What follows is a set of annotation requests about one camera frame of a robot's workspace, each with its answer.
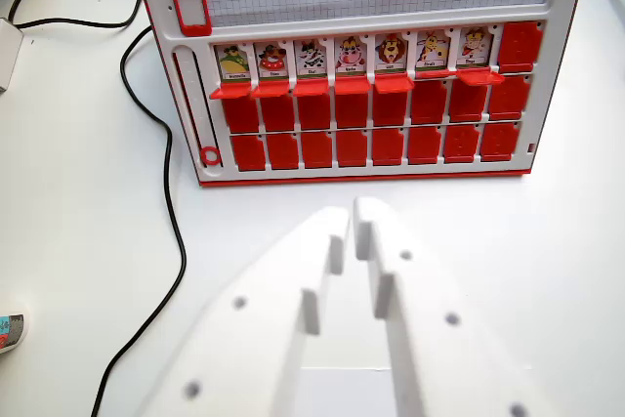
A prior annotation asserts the long black cable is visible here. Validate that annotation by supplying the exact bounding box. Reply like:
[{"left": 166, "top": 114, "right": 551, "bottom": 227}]
[{"left": 90, "top": 25, "right": 188, "bottom": 417}]

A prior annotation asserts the red and white game board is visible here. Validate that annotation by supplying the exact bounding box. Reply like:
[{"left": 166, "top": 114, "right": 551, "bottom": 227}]
[{"left": 127, "top": 0, "right": 593, "bottom": 189}]

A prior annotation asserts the white box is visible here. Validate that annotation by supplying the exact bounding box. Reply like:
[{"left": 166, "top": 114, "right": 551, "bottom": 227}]
[{"left": 0, "top": 16, "right": 25, "bottom": 95}]

